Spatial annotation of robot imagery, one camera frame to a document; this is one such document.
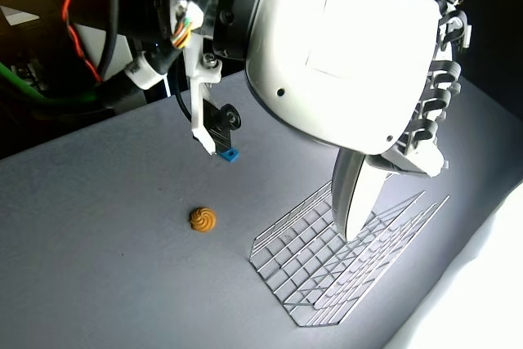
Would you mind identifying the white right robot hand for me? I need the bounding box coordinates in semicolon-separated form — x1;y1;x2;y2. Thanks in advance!
244;0;474;181

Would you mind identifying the blue block with two holes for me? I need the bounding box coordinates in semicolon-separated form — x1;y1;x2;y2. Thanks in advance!
218;147;241;164

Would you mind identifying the white side desk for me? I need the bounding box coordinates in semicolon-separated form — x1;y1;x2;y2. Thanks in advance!
0;4;42;28

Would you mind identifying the white round plate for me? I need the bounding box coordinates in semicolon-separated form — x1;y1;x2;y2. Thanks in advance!
330;148;396;243

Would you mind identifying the silver wire dish rack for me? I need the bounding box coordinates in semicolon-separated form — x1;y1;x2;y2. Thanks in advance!
248;179;450;328

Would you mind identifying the orange swirl cookie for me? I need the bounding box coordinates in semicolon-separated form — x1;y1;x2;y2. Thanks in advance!
188;205;217;234

